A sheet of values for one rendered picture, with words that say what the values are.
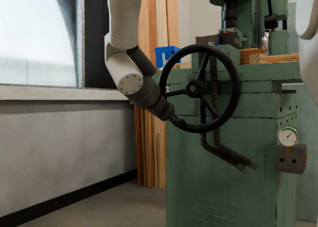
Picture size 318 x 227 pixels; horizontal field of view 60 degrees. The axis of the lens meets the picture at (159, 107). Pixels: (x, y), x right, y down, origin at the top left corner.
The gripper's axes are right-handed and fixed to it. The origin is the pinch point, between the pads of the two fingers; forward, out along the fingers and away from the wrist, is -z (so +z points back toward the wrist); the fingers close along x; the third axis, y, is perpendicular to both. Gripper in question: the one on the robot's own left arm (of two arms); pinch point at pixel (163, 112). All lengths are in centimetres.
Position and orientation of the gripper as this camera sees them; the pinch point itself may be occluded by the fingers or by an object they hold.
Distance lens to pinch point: 87.1
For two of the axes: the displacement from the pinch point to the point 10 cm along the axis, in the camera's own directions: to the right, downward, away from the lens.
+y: 6.2, -7.7, 1.1
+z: -4.7, -4.8, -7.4
